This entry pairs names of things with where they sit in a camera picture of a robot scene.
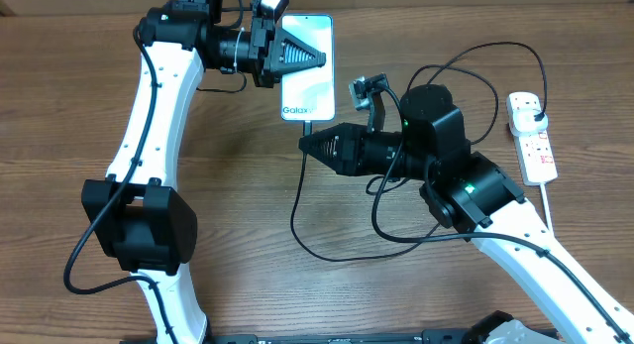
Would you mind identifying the white power strip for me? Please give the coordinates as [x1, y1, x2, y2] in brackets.
[506, 91, 558, 185]

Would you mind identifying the white power strip cord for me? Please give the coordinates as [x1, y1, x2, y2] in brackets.
[538, 182, 555, 234]

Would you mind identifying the white charger plug adapter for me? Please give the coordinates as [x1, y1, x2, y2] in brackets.
[509, 109, 549, 137]

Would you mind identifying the black charger cable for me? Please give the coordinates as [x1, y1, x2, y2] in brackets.
[289, 41, 549, 263]

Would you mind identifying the Galaxy S24 smartphone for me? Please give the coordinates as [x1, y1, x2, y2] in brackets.
[280, 14, 335, 121]

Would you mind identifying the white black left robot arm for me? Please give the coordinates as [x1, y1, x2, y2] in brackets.
[81, 0, 334, 343]

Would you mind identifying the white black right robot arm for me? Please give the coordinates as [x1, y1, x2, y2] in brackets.
[298, 84, 633, 343]

